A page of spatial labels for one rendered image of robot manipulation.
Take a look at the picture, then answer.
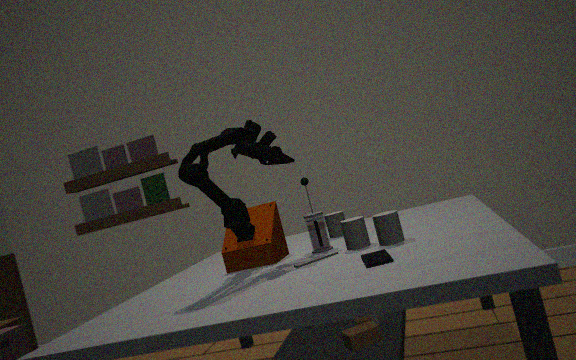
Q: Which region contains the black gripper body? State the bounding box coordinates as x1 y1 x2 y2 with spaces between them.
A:
249 142 280 165

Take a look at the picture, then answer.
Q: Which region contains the french press with black knob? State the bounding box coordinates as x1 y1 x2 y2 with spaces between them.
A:
300 177 333 254

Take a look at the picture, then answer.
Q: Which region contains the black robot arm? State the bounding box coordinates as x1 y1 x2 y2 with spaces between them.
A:
178 120 277 242

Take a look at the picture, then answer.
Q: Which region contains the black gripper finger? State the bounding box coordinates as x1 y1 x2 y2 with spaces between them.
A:
268 148 290 165
278 148 295 162

